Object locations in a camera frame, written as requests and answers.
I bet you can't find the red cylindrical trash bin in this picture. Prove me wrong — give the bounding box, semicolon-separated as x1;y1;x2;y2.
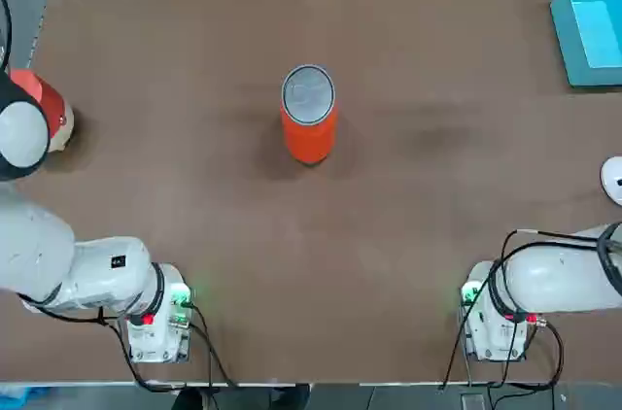
280;63;339;167

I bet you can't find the silver round bin lid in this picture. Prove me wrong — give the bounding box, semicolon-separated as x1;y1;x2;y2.
281;64;337;125

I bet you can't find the teal open box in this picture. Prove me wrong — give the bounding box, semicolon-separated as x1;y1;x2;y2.
549;0;622;88

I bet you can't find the red and beige rounded object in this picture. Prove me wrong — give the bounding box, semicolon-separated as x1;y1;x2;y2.
9;68;76;154

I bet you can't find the white rounded device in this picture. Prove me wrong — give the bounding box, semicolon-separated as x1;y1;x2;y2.
600;155;622;208

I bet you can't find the blue crumpled plastic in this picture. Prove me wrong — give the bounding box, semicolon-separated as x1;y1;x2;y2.
0;383;38;410

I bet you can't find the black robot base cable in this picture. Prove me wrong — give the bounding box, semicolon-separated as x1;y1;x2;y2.
438;300;475;391
488;317;567;391
18;295;189;392
187;301;240;390

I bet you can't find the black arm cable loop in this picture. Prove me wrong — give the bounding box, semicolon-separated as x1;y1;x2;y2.
488;228;622;314

